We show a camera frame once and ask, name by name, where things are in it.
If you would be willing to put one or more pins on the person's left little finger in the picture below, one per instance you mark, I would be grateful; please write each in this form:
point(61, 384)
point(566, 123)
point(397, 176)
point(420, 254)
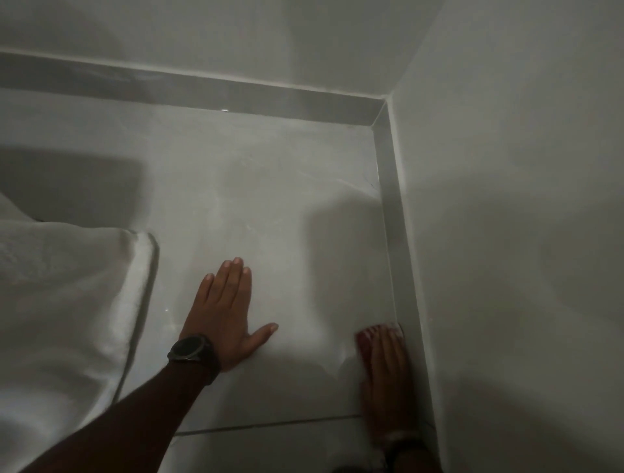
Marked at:
point(204, 294)

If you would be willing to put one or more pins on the person's right fingers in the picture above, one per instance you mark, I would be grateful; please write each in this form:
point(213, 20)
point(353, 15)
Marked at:
point(384, 350)

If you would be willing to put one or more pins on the person's left middle finger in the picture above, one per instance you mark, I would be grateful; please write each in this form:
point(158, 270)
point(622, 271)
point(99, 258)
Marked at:
point(234, 282)

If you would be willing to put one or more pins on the grey skirting board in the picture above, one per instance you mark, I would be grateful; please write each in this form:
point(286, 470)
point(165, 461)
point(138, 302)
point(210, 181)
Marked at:
point(185, 92)

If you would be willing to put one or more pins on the person's left hand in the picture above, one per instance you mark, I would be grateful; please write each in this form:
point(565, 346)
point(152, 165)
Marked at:
point(225, 325)

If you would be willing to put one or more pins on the person's right forearm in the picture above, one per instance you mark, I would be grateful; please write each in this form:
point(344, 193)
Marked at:
point(413, 462)

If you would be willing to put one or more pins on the person's left thumb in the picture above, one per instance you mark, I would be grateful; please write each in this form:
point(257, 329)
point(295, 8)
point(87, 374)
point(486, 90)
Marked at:
point(262, 334)

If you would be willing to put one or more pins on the person's right hand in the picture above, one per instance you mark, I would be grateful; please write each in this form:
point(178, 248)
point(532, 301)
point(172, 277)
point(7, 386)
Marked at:
point(390, 390)

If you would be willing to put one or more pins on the black wristwatch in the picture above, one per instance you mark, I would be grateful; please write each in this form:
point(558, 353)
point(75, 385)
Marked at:
point(191, 352)

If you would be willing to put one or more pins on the white bed cover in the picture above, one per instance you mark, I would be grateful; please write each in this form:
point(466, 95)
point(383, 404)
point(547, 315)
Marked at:
point(63, 321)

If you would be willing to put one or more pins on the person's left forearm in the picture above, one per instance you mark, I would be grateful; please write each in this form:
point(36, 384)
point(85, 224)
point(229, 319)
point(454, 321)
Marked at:
point(131, 419)

